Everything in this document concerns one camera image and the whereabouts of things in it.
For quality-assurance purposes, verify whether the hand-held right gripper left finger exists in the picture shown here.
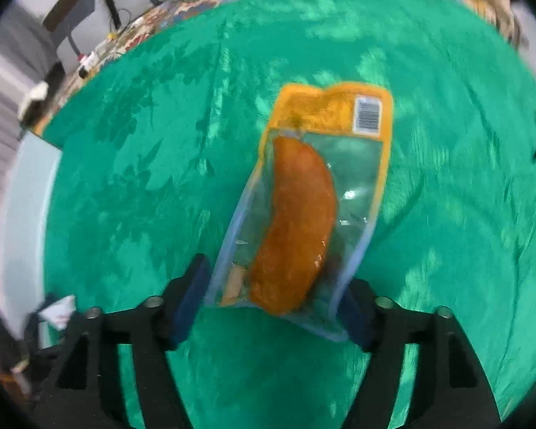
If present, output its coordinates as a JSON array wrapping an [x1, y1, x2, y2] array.
[[31, 252, 213, 429]]

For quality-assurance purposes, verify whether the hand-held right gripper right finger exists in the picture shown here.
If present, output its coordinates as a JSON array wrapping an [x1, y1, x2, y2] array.
[[339, 277, 503, 429]]

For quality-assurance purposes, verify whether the white red-print snack packet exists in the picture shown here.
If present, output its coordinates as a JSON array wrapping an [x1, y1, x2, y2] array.
[[38, 294, 78, 328]]

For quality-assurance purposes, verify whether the orange sausage clear packet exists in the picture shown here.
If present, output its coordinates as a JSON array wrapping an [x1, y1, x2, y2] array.
[[204, 81, 394, 344]]

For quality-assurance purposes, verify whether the white power strip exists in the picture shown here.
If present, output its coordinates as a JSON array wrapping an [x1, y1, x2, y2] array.
[[76, 51, 99, 77]]

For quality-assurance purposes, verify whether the cream floral bed sheet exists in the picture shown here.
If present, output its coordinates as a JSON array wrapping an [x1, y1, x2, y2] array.
[[33, 0, 519, 137]]

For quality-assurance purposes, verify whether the grey curtain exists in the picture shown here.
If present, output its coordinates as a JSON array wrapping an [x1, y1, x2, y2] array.
[[0, 4, 56, 112]]

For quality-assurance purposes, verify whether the grey two-tone pillow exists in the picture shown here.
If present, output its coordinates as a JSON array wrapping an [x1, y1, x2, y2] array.
[[56, 0, 117, 61]]

